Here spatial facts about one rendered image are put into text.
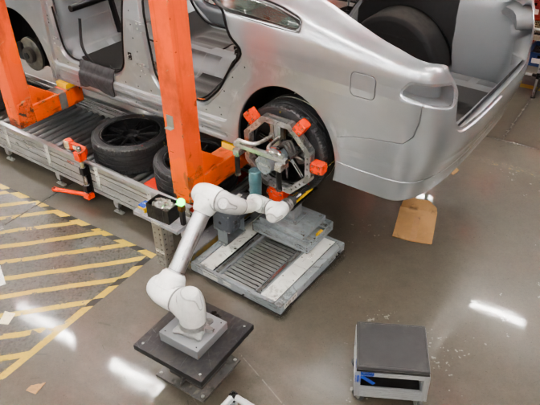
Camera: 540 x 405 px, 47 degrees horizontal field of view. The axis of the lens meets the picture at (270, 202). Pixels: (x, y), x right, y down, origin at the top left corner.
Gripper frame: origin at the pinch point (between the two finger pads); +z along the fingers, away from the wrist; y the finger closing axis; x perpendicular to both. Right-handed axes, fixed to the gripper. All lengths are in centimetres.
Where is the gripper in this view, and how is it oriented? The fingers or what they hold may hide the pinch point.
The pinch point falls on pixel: (305, 188)
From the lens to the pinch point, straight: 424.1
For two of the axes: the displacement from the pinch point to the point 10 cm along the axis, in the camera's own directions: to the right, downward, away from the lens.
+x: -5.8, -8.1, -0.6
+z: 5.9, -4.8, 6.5
